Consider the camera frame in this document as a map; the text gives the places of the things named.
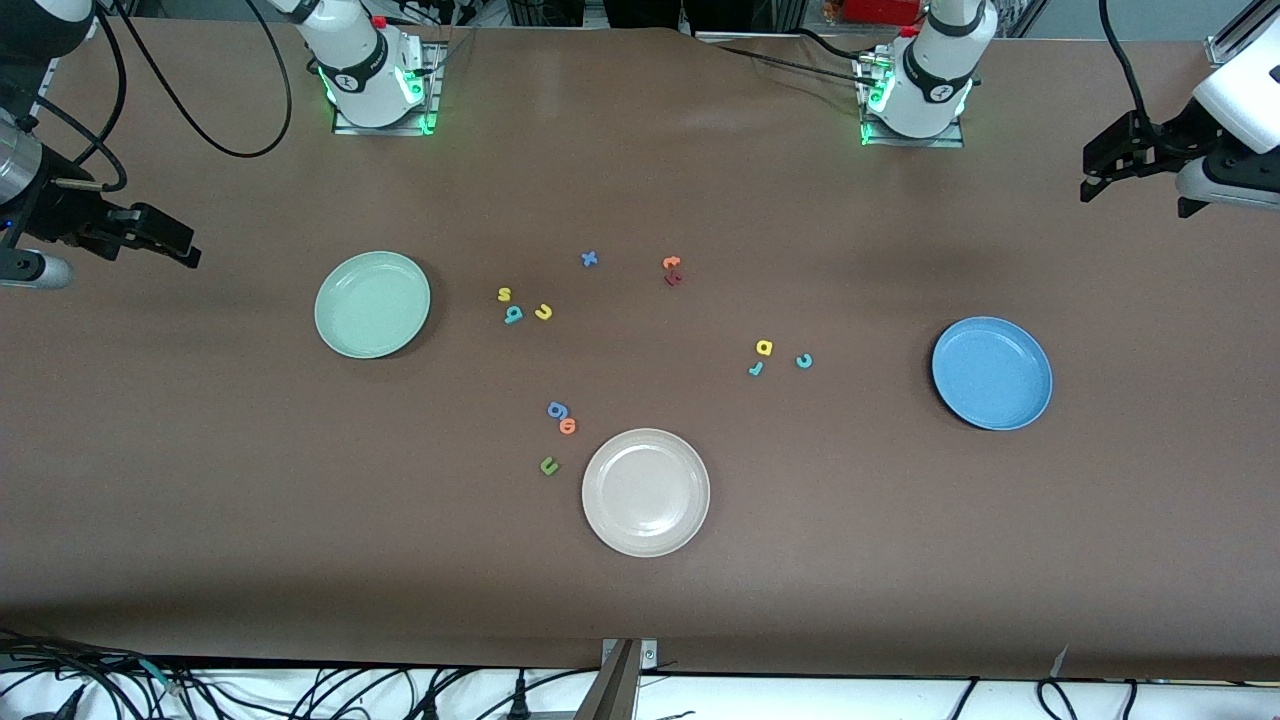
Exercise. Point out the red box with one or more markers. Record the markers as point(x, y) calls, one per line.
point(880, 10)

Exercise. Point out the beige plate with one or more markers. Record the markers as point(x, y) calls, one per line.
point(646, 492)

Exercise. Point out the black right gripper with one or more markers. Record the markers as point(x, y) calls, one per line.
point(60, 214)

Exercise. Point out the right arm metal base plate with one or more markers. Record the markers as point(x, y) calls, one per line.
point(436, 100)

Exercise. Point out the blue plate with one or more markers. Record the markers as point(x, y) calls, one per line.
point(992, 373)

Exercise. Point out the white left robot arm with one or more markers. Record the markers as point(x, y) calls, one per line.
point(935, 80)

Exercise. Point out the metal table bracket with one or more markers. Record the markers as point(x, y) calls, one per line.
point(625, 690)

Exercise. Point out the aluminium frame profile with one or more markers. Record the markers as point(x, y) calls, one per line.
point(1228, 42)
point(47, 90)

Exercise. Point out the white tape scrap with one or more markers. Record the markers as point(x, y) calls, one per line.
point(1058, 662)

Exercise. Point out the blue foam letter g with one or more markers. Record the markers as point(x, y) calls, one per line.
point(557, 410)

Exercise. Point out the black power plug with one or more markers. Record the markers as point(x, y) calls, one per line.
point(430, 708)
point(519, 700)
point(70, 702)

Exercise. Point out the green plate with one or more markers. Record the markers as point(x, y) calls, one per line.
point(360, 305)

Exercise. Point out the green foam letter u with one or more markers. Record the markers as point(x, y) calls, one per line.
point(546, 467)

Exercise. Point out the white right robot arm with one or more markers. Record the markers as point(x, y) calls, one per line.
point(360, 60)

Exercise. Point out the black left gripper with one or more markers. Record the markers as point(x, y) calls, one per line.
point(1172, 141)

